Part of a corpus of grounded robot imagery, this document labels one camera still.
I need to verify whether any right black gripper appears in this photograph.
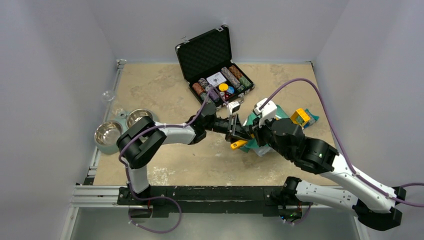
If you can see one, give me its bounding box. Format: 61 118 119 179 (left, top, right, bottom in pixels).
249 112 293 160

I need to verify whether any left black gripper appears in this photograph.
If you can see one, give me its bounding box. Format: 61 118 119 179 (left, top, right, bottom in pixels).
203 112 252 144

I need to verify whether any yellow plastic scoop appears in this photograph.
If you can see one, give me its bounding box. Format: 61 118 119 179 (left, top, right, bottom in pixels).
230 134 255 151

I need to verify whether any green dog food bag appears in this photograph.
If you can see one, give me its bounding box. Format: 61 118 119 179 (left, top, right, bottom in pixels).
239 104 289 157

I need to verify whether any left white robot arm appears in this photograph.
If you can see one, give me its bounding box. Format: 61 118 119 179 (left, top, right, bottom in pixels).
116 103 252 205

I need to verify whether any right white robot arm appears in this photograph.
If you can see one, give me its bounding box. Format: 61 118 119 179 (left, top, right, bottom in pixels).
248 118 406 231

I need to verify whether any green double pet bowl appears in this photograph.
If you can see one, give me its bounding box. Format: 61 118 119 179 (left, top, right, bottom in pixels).
94 108 159 155

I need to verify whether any toy brick block stack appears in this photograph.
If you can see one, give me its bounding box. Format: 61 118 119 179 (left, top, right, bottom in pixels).
289 108 320 129

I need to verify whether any black poker chip case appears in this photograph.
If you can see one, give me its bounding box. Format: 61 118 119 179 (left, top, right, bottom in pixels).
175 24 255 109

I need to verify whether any clear glass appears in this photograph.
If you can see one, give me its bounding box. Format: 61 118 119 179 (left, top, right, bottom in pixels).
101 90 116 105

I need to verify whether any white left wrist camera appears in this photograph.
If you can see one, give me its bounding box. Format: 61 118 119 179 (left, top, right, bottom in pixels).
227 101 241 116

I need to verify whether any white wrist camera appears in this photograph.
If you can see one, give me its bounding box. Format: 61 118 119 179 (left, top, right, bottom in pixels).
252 98 278 127
227 101 241 116

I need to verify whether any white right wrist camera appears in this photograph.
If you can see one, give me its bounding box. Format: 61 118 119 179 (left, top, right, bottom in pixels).
252 98 278 127

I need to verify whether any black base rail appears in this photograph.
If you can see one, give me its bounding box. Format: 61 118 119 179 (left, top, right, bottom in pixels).
117 185 308 218

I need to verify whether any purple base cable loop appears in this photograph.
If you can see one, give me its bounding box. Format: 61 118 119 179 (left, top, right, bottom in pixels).
128 196 183 235

